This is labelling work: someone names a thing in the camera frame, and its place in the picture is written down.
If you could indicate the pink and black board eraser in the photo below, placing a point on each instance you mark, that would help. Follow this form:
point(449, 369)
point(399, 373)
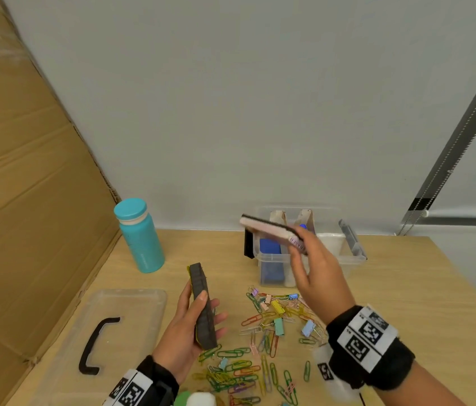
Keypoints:
point(269, 230)

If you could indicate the person's right thumb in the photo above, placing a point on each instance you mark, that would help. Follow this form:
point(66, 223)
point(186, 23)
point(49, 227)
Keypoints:
point(297, 266)

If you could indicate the clear plastic box lid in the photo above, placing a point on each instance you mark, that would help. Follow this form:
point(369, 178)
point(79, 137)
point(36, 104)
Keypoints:
point(128, 308)

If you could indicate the black and yellow board eraser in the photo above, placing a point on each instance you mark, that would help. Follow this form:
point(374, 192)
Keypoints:
point(202, 300)

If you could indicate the person's right hand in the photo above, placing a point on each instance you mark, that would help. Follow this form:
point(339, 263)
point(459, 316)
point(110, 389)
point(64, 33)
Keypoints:
point(326, 279)

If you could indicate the black box latch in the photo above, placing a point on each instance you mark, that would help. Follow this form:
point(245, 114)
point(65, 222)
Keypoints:
point(248, 245)

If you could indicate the black marker wristband left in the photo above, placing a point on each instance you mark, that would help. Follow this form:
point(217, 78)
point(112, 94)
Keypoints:
point(145, 386)

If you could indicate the yellow binder clip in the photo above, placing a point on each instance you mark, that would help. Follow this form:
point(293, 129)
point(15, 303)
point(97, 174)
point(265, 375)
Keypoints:
point(278, 307)

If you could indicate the clear plastic storage box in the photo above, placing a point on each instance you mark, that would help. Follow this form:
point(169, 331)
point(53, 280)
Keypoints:
point(348, 266)

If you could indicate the brown cardboard panel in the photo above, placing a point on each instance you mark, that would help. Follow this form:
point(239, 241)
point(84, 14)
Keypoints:
point(22, 185)

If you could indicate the pink binder clip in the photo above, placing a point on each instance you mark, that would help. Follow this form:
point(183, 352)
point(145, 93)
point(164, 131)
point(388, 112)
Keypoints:
point(267, 298)

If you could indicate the blue block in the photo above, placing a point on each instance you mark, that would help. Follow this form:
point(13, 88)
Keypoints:
point(271, 262)

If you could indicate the black marker wristband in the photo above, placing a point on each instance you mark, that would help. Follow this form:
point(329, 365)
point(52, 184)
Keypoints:
point(367, 346)
point(145, 386)

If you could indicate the person's right forearm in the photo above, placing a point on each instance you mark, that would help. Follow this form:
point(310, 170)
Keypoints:
point(428, 386)

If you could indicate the person's left hand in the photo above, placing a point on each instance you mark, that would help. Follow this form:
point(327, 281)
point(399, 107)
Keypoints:
point(176, 340)

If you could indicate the light blue binder clip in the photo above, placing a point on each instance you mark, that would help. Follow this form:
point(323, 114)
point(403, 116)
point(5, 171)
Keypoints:
point(308, 328)

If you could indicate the white bottle cap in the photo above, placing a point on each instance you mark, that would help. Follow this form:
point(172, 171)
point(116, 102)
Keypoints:
point(201, 399)

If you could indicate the grey box latch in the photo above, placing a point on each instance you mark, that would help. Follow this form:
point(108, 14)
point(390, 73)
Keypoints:
point(353, 240)

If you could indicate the green object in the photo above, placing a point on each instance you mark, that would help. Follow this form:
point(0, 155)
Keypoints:
point(181, 399)

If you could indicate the black marker wristband right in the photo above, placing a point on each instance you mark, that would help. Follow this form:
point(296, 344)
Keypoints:
point(367, 346)

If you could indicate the green binder clip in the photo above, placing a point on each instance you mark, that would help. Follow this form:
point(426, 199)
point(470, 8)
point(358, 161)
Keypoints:
point(279, 326)

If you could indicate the person's left thumb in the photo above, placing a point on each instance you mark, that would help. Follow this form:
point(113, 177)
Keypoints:
point(201, 303)

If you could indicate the pile of colourful paper clips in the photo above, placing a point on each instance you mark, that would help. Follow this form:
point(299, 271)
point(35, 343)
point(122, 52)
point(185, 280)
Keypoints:
point(242, 367)

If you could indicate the teal water bottle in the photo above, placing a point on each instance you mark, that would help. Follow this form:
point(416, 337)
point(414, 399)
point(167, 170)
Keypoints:
point(141, 238)

